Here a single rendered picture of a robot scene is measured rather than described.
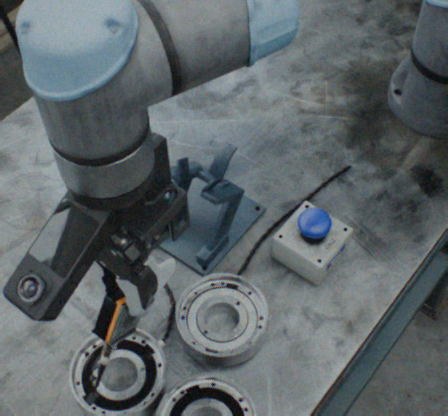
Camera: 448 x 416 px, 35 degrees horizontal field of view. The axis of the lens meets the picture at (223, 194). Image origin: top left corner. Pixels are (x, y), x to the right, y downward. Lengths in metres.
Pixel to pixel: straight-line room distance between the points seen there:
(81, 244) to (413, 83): 0.60
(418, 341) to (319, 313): 0.93
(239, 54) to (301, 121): 0.55
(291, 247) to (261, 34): 0.40
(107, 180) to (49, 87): 0.09
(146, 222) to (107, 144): 0.13
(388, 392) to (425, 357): 0.13
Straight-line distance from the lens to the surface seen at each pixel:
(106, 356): 0.76
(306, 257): 0.85
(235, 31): 0.49
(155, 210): 0.61
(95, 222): 0.58
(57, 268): 0.59
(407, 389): 1.73
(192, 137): 1.03
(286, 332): 0.86
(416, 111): 1.04
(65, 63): 0.45
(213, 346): 0.82
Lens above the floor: 1.57
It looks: 53 degrees down
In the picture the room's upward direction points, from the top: 2 degrees counter-clockwise
